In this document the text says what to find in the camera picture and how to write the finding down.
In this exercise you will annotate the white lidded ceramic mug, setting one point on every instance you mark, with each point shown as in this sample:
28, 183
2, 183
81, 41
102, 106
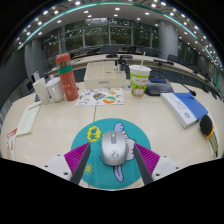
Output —
55, 90

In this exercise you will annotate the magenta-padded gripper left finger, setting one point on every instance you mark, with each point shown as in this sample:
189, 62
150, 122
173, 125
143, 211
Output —
58, 165

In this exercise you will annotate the ceiling lights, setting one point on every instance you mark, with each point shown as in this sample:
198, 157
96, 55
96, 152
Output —
116, 8

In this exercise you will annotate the colourful sticker sheet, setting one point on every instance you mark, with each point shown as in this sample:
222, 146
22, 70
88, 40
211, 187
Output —
100, 97

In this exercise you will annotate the dark gooseneck conference microphone unit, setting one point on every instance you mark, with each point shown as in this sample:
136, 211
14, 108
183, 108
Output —
159, 88

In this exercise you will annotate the red thermos bottle green band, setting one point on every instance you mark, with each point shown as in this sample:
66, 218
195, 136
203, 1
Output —
69, 83

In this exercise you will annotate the cream paper document red header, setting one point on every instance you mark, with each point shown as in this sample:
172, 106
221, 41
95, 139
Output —
29, 117

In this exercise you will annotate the black office chairs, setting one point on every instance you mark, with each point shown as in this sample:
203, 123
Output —
110, 49

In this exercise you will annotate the red and white brochure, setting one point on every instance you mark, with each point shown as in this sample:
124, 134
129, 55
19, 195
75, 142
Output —
11, 141

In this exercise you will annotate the blue and white book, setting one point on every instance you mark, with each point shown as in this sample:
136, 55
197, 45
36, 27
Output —
183, 108

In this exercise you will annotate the white standing board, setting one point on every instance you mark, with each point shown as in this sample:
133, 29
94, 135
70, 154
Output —
35, 76

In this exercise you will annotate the printed paper cup with straw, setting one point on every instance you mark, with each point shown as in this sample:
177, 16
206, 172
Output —
139, 81

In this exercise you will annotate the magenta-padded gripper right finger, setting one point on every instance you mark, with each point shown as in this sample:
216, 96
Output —
165, 165

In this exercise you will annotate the silver computer mouse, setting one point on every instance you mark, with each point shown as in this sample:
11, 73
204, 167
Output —
114, 150

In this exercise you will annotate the round teal cartoon mouse pad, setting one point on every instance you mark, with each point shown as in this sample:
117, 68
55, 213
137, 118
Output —
103, 176

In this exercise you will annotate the white desk organiser box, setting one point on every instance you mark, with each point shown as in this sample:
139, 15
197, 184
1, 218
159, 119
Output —
103, 79

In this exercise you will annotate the black microphone yellow band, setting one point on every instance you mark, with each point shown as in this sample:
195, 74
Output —
206, 125

